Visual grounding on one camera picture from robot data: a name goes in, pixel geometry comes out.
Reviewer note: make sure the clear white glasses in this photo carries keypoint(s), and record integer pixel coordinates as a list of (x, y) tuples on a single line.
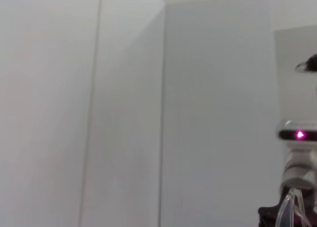
[(284, 212)]

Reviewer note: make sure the dark rounded overhead fixture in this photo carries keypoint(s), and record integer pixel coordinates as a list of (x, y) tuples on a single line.
[(309, 63)]

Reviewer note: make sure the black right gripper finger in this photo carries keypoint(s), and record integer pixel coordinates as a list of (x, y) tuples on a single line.
[(268, 217)]

